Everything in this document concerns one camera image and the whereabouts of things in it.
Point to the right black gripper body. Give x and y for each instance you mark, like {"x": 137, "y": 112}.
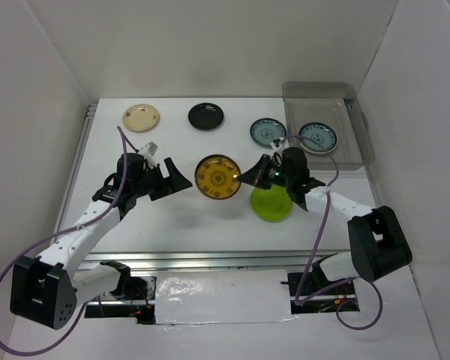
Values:
{"x": 278, "y": 174}

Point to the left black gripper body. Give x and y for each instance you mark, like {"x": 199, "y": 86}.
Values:
{"x": 145, "y": 185}

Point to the lime green plate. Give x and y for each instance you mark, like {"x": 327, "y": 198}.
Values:
{"x": 272, "y": 205}

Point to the yellow brown patterned plate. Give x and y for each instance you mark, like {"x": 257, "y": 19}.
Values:
{"x": 216, "y": 177}

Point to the blue patterned plate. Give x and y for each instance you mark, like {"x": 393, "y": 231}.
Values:
{"x": 264, "y": 131}
{"x": 317, "y": 133}

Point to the cream plate with black blotch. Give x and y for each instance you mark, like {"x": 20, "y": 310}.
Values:
{"x": 316, "y": 150}

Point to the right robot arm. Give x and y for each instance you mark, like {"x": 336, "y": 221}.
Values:
{"x": 377, "y": 244}

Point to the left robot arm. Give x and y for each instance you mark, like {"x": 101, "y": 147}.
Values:
{"x": 47, "y": 288}

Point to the clear plastic bin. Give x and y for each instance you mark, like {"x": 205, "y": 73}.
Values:
{"x": 334, "y": 104}

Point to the cream plate with flowers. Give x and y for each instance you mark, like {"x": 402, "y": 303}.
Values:
{"x": 140, "y": 117}

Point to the white foil covered panel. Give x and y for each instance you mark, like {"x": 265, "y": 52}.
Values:
{"x": 209, "y": 297}

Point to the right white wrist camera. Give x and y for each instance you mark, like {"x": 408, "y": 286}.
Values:
{"x": 277, "y": 144}

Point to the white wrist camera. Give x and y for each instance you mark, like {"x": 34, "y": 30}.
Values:
{"x": 149, "y": 149}
{"x": 277, "y": 144}

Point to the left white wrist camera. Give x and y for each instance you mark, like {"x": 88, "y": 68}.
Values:
{"x": 149, "y": 149}

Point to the aluminium table frame rail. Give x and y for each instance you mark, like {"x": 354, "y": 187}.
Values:
{"x": 189, "y": 230}

